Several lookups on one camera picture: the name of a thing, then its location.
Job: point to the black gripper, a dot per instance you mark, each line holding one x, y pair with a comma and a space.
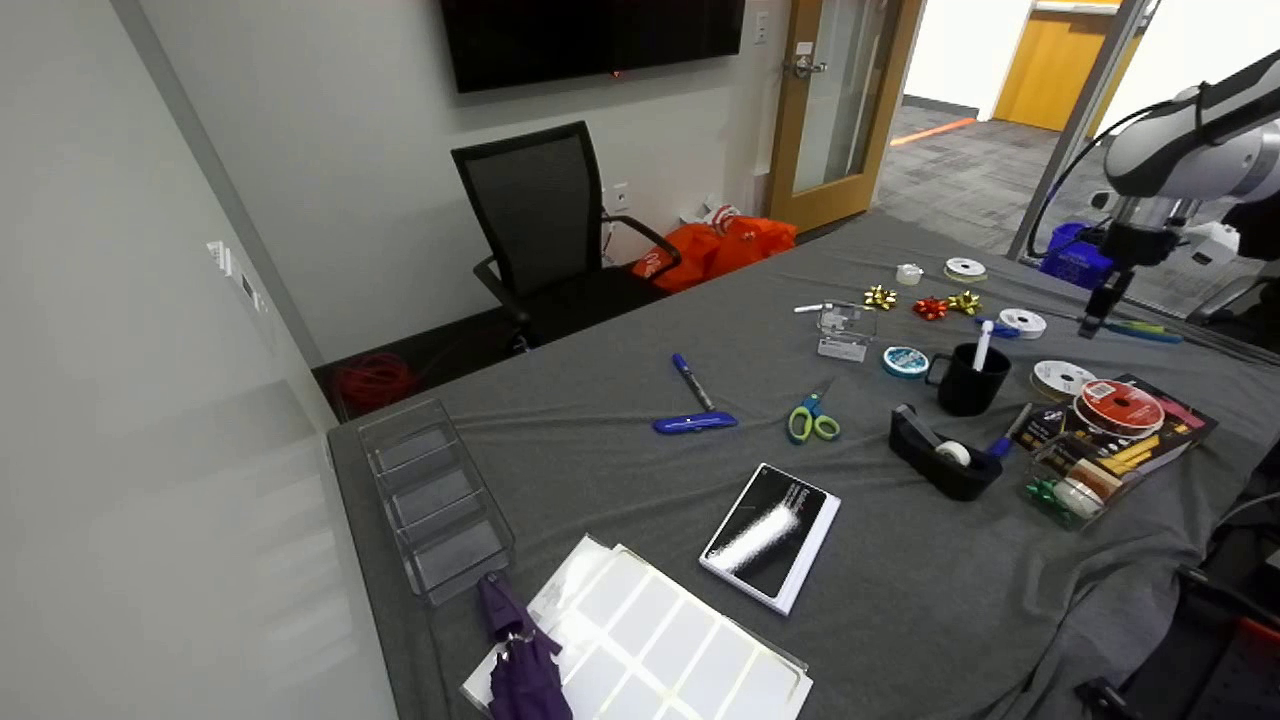
1138, 242

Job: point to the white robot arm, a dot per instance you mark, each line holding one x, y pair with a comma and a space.
1203, 142

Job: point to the white spool with blue ribbon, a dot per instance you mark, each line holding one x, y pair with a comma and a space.
1026, 320

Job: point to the red ribbon spool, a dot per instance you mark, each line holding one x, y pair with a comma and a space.
1121, 409

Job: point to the plain white ribbon spool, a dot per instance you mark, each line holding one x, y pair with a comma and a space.
967, 268

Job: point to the black cup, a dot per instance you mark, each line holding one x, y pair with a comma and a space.
969, 384

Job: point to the loose clear tape roll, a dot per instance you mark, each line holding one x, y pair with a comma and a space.
910, 273

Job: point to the teal labelled tape roll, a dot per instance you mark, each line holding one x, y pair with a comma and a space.
906, 361

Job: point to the black tape dispenser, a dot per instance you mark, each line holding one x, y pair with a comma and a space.
940, 462

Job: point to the blue plastic bin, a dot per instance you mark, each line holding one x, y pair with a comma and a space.
1074, 257

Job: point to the gold gift bow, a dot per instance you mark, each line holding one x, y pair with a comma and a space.
967, 301
877, 296

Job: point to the white marker with blue cap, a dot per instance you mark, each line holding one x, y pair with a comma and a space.
1011, 438

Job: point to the red gift bow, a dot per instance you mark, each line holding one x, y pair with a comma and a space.
930, 308

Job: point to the clear plastic box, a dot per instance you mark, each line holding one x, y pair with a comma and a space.
1063, 503

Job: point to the green gift bow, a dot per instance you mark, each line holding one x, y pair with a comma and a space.
1041, 498

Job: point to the orange hallway door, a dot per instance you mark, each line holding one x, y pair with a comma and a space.
1047, 64

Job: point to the small clear plastic holder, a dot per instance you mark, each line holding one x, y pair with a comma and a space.
843, 337

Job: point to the small white marker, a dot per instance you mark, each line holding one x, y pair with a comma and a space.
814, 308

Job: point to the wooden door with glass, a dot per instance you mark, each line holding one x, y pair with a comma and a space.
843, 107

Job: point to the orange bag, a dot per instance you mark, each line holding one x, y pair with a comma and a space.
713, 250

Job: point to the white box with black lid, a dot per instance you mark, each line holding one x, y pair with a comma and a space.
771, 535

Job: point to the blue pen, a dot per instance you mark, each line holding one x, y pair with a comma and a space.
692, 381

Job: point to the blue box cutter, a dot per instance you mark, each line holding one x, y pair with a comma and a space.
692, 423

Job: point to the grey tablecloth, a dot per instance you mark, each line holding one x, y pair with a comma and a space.
601, 483

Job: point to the white label sheets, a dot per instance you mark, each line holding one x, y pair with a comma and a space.
664, 644

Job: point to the black mesh office chair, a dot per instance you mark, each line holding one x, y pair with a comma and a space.
544, 224

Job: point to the purple cloth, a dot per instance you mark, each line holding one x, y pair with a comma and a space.
522, 663

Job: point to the clear plastic organizer tray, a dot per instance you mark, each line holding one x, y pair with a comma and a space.
432, 503

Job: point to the red object on floor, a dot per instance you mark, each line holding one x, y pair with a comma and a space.
372, 384

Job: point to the black wall television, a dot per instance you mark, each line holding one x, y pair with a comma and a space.
584, 36

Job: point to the white wall switch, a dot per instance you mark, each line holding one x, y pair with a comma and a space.
230, 267

